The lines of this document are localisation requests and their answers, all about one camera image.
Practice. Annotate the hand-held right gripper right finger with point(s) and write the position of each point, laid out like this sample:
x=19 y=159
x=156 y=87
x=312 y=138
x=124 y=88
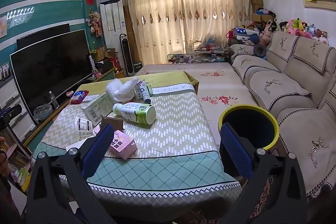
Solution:
x=236 y=150

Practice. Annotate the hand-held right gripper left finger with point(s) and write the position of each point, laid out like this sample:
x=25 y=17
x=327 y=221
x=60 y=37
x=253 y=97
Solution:
x=99 y=148

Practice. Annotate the pink drink carton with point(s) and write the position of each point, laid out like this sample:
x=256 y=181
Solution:
x=123 y=146

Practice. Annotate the white printed label paper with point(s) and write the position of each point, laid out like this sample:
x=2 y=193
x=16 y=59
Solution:
x=82 y=128

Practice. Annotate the brown snack box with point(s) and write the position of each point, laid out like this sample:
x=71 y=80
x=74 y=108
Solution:
x=115 y=123

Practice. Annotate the yellow rimmed dark trash bin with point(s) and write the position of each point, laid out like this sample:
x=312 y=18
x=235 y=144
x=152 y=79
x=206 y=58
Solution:
x=252 y=121

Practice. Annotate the white green milk carton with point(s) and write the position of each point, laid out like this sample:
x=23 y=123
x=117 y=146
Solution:
x=95 y=108

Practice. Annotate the white green drink bottle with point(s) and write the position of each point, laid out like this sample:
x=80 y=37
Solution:
x=131 y=111

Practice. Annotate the white tube bottle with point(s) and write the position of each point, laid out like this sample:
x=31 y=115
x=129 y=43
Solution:
x=140 y=95

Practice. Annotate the person's left hand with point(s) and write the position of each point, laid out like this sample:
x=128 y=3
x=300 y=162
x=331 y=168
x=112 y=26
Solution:
x=2 y=145

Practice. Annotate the white plastic drawer unit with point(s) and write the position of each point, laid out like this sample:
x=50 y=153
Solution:
x=10 y=92

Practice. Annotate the glass bowl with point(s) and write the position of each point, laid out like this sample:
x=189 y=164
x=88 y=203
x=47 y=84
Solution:
x=43 y=112

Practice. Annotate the clear water bottle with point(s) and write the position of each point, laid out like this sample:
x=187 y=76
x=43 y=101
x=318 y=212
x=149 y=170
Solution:
x=53 y=102

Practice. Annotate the shelf of books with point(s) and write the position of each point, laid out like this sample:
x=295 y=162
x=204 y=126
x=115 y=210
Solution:
x=18 y=161

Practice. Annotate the red blue tissue pack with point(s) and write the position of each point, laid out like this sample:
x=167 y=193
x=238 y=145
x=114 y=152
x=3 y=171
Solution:
x=78 y=95

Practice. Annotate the large black television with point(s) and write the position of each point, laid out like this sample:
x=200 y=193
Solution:
x=47 y=69

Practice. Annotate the beige covered sofa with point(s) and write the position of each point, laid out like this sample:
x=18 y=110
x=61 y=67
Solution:
x=288 y=108

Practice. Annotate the green patterned tablecloth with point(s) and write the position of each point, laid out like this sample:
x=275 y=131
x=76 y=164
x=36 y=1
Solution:
x=170 y=134

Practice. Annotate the black white printed box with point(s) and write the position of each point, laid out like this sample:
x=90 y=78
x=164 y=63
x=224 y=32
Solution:
x=91 y=64

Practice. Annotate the black screen behind television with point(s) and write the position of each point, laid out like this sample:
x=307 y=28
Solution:
x=42 y=33

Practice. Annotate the open cardboard box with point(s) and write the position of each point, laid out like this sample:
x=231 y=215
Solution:
x=101 y=53

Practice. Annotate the black tower fan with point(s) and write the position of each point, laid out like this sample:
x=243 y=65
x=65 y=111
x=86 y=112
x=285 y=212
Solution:
x=126 y=56

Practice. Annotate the glass coffee table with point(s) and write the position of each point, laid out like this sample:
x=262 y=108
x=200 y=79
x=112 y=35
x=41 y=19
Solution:
x=197 y=57

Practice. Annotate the grey neck pillow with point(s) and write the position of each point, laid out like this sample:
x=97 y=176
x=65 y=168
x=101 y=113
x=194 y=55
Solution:
x=260 y=50

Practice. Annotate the blue white star bag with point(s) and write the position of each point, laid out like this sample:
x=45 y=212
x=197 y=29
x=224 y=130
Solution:
x=241 y=33

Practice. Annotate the white standing air conditioner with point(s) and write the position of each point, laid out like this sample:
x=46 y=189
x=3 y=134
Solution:
x=111 y=22

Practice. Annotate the beige embroidered curtain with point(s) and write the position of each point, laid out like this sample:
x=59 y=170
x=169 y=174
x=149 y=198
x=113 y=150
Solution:
x=215 y=16
x=152 y=16

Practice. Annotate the pile of plush toys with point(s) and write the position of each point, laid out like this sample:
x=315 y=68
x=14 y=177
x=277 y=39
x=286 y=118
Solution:
x=294 y=26

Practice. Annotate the stack of cardboard boxes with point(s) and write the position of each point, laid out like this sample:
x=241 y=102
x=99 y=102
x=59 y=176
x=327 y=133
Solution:
x=256 y=3

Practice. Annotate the pale wall picture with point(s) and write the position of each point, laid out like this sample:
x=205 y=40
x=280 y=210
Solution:
x=3 y=27

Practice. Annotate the hanging colourful wall decoration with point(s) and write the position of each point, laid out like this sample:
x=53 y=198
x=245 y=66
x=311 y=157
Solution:
x=94 y=23

